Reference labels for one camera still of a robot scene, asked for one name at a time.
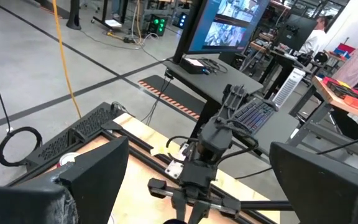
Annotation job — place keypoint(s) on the computer monitor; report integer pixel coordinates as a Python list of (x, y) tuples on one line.
[(225, 25)]

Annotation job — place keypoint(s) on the white slatted tower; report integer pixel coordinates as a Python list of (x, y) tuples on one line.
[(287, 88)]

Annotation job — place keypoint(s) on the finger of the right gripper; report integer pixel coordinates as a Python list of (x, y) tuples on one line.
[(199, 214), (179, 210)]

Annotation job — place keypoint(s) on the black backlit keyboard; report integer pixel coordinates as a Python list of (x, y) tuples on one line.
[(253, 116)]

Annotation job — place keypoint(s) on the black mat orange stripes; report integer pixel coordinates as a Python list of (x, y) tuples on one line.
[(172, 96)]

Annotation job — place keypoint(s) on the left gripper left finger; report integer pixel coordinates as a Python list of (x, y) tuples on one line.
[(57, 205)]

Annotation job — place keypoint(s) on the computer with green lights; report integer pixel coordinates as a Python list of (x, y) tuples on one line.
[(158, 25)]

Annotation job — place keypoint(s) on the small black computer box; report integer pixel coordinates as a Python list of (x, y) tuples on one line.
[(194, 66)]

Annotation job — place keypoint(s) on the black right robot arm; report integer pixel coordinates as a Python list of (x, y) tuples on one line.
[(216, 137)]

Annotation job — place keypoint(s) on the person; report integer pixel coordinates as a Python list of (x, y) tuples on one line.
[(314, 39)]

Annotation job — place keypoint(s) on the wooden side table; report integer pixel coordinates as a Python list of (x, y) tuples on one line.
[(346, 102)]

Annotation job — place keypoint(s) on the black floor pedestal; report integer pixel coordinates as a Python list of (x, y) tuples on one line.
[(74, 18)]

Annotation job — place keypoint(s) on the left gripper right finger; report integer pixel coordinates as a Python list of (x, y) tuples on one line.
[(328, 193)]

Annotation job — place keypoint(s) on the silver mounting plate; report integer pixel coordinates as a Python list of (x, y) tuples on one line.
[(176, 168)]

